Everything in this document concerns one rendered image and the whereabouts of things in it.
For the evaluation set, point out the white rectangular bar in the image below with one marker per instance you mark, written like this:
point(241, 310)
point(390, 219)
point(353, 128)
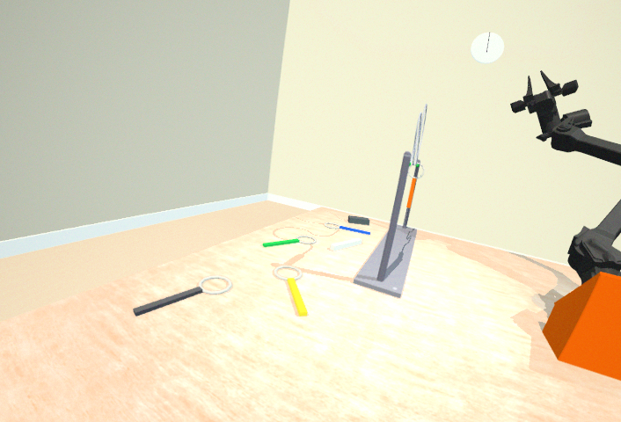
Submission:
point(344, 245)

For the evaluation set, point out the green-handled loop tool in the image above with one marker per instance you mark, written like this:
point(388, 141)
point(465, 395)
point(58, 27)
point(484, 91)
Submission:
point(292, 241)

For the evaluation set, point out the white loop with orange handle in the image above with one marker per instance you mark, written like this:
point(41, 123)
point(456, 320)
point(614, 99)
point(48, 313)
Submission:
point(413, 185)

